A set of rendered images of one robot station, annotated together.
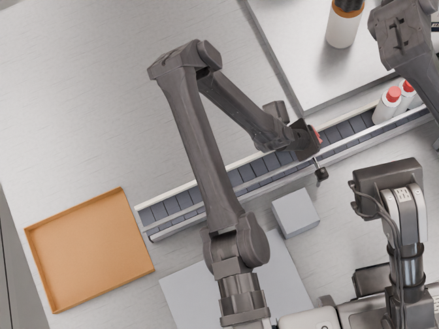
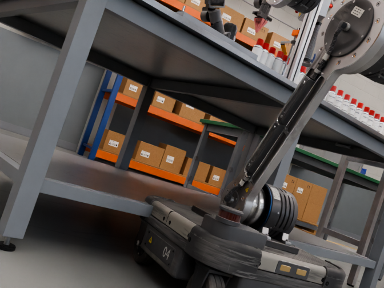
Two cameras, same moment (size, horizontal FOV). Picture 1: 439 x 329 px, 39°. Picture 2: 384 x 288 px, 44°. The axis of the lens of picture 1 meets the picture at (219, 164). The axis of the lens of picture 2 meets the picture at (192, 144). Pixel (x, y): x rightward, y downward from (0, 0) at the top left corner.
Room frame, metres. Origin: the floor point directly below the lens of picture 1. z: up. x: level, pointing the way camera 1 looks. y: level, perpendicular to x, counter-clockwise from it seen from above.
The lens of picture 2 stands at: (-1.45, 0.78, 0.41)
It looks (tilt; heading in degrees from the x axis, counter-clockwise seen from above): 2 degrees up; 331
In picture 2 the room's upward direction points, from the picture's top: 19 degrees clockwise
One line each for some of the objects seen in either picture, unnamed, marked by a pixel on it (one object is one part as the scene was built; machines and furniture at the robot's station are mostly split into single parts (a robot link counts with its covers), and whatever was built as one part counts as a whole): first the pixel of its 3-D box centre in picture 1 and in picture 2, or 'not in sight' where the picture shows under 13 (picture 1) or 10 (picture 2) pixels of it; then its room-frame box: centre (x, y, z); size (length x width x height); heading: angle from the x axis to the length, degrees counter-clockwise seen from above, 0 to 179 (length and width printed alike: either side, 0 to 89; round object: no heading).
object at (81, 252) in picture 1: (88, 249); not in sight; (0.36, 0.42, 0.85); 0.30 x 0.26 x 0.04; 99
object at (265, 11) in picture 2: not in sight; (263, 12); (0.71, -0.57, 1.30); 0.10 x 0.07 x 0.07; 99
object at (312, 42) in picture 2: not in sight; (312, 42); (0.45, -0.74, 1.18); 0.04 x 0.04 x 0.21
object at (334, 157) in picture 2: not in sight; (332, 152); (1.85, -2.51, 0.91); 0.60 x 0.40 x 0.22; 91
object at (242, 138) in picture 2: not in sight; (289, 195); (1.94, -2.25, 0.40); 1.90 x 0.75 x 0.80; 88
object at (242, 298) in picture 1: (242, 299); not in sight; (0.08, 0.02, 1.45); 0.09 x 0.08 x 0.12; 88
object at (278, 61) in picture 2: not in sight; (274, 70); (0.52, -0.63, 0.98); 0.05 x 0.05 x 0.20
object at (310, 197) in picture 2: not in sight; (274, 195); (3.82, -3.68, 0.32); 1.20 x 0.83 x 0.64; 176
